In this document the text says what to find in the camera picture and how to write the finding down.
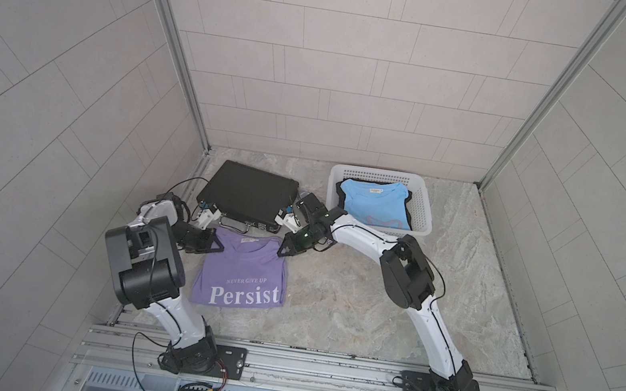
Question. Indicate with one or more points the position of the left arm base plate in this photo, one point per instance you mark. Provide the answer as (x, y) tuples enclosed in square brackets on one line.
[(205, 360)]

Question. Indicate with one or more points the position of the purple t-shirt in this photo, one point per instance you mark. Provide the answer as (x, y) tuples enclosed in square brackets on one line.
[(248, 273)]

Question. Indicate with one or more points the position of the aluminium rail frame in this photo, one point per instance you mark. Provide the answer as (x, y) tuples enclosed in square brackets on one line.
[(125, 357)]

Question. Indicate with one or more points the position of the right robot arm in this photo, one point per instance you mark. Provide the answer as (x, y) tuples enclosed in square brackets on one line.
[(408, 280)]

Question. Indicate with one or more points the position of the left corner metal post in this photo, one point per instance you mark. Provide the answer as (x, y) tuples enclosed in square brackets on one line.
[(167, 19)]

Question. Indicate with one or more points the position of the light blue t-shirt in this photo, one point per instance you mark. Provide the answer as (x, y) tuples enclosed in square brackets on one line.
[(376, 202)]

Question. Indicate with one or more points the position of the white plastic basket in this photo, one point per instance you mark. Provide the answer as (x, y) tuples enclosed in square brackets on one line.
[(419, 207)]

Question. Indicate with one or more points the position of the corner metal post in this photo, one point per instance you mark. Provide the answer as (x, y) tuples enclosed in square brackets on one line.
[(167, 19), (605, 27)]

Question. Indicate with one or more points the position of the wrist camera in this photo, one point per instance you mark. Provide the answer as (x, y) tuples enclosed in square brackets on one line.
[(207, 215), (287, 218)]

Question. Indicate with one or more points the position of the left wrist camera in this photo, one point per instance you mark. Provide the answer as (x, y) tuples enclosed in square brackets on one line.
[(207, 215)]

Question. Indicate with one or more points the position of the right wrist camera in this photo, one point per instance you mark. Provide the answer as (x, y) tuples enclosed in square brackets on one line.
[(287, 218)]

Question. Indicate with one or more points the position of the right corner metal post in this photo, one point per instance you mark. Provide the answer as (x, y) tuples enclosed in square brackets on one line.
[(605, 27)]

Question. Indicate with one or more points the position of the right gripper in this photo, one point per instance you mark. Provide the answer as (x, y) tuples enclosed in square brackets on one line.
[(289, 243)]

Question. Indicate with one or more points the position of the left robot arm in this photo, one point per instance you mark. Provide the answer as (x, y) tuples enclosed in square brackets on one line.
[(148, 273)]

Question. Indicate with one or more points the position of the black closed laptop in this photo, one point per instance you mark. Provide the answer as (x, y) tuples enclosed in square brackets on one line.
[(249, 195)]

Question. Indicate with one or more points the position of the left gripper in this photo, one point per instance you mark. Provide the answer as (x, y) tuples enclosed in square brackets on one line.
[(202, 243)]

